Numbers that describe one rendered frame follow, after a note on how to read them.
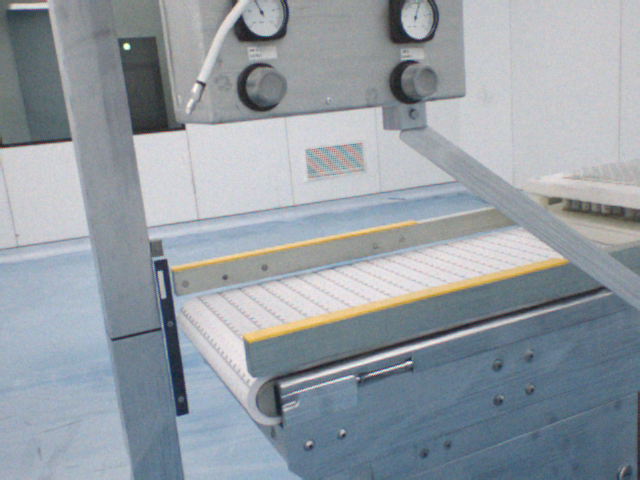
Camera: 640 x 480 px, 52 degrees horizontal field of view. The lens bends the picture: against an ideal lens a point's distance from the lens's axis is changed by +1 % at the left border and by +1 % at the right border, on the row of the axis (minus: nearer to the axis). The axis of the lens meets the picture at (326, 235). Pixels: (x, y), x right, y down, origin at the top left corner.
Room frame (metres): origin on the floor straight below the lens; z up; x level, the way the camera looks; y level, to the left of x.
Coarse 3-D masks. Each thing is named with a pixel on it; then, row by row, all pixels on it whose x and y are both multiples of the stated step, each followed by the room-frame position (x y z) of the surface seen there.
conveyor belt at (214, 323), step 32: (384, 256) 0.86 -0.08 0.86; (416, 256) 0.84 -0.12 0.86; (448, 256) 0.83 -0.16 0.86; (480, 256) 0.81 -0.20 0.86; (512, 256) 0.80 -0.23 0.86; (544, 256) 0.79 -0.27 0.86; (256, 288) 0.76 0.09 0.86; (288, 288) 0.75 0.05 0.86; (320, 288) 0.74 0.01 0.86; (352, 288) 0.73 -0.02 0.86; (384, 288) 0.71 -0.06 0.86; (416, 288) 0.70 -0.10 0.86; (192, 320) 0.69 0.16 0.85; (224, 320) 0.66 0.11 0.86; (256, 320) 0.65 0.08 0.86; (288, 320) 0.64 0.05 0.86; (224, 352) 0.59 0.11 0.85; (352, 352) 0.55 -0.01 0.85; (256, 384) 0.51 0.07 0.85; (256, 416) 0.51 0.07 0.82
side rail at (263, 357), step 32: (480, 288) 0.59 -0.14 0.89; (512, 288) 0.61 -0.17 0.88; (544, 288) 0.62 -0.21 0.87; (576, 288) 0.64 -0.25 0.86; (352, 320) 0.53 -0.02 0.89; (384, 320) 0.55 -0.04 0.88; (416, 320) 0.56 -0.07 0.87; (448, 320) 0.57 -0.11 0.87; (256, 352) 0.50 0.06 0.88; (288, 352) 0.51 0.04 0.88; (320, 352) 0.52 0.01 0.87
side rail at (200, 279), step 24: (456, 216) 0.91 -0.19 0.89; (480, 216) 0.93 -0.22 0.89; (504, 216) 0.94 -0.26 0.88; (336, 240) 0.83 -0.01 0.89; (360, 240) 0.84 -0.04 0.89; (384, 240) 0.86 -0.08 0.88; (408, 240) 0.87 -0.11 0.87; (432, 240) 0.89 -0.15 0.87; (216, 264) 0.76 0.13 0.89; (240, 264) 0.77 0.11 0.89; (264, 264) 0.79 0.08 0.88; (288, 264) 0.80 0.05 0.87; (312, 264) 0.81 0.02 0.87; (192, 288) 0.75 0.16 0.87; (216, 288) 0.76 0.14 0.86
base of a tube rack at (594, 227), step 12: (564, 216) 0.89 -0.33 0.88; (576, 216) 0.88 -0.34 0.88; (588, 216) 0.87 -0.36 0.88; (600, 216) 0.87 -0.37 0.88; (576, 228) 0.86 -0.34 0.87; (588, 228) 0.84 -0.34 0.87; (600, 228) 0.82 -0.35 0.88; (612, 228) 0.81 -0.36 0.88; (624, 228) 0.79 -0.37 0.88; (636, 228) 0.79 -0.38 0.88; (600, 240) 0.82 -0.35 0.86; (612, 240) 0.81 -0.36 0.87; (624, 240) 0.79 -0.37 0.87
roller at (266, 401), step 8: (280, 376) 0.53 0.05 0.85; (264, 384) 0.52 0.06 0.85; (272, 384) 0.51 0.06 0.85; (264, 392) 0.51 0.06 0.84; (272, 392) 0.51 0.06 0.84; (256, 400) 0.51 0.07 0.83; (264, 400) 0.51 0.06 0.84; (272, 400) 0.51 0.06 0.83; (264, 408) 0.51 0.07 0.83; (272, 408) 0.51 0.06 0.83; (280, 408) 0.51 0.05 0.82; (272, 416) 0.51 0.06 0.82
